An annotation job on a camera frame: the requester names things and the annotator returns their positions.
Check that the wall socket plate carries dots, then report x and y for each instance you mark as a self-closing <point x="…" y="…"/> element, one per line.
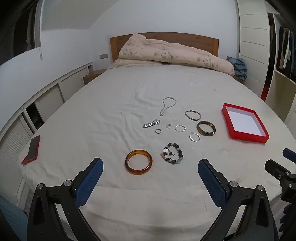
<point x="103" y="56"/>

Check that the open wardrobe shelf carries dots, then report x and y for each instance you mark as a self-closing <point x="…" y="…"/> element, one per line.
<point x="283" y="92"/>

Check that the low white wall cabinet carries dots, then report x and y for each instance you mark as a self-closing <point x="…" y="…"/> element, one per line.
<point x="50" y="97"/>

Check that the beige floral duvet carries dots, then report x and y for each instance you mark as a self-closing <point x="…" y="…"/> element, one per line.
<point x="175" y="52"/>

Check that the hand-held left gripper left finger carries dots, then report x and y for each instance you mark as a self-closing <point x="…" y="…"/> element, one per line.
<point x="90" y="182"/>

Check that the phone in red case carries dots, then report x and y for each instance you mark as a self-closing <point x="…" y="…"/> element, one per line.
<point x="33" y="148"/>

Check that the dark brown bangle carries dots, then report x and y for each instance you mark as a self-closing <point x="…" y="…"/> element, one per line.
<point x="205" y="134"/>

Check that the blue crumpled cloth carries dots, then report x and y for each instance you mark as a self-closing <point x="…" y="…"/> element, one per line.
<point x="239" y="67"/>

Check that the dark window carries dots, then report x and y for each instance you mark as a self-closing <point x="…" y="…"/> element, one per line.
<point x="20" y="30"/>

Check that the wooden nightstand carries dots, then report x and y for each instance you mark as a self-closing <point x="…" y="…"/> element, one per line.
<point x="92" y="76"/>

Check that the white wardrobe door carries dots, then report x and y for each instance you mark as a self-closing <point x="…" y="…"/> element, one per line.
<point x="254" y="46"/>

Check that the beige pillow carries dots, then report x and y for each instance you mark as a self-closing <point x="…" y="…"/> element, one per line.
<point x="129" y="62"/>

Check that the wooden headboard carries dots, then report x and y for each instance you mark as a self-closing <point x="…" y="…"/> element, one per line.
<point x="185" y="38"/>

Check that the twisted silver hoop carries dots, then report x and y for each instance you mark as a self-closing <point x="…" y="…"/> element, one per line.
<point x="175" y="128"/>
<point x="190" y="137"/>

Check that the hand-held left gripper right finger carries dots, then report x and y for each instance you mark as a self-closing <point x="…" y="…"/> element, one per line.
<point x="211" y="183"/>

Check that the hanging clothes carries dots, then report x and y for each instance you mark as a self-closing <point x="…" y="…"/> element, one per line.
<point x="286" y="51"/>

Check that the red object by wardrobe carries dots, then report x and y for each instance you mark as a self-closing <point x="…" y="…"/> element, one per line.
<point x="264" y="92"/>

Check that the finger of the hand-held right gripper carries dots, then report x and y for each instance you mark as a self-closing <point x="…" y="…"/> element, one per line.
<point x="289" y="153"/>
<point x="275" y="168"/>

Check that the bed with beige sheet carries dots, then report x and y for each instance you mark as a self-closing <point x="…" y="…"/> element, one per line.
<point x="138" y="92"/>

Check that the person's right hand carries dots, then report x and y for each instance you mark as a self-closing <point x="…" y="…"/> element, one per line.
<point x="284" y="216"/>

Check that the thin silver bangle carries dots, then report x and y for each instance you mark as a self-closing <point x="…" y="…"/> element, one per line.
<point x="195" y="119"/>

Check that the amber bangle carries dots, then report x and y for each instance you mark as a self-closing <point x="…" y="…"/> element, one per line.
<point x="126" y="162"/>

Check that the red jewelry box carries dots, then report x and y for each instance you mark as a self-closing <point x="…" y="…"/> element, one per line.
<point x="246" y="122"/>

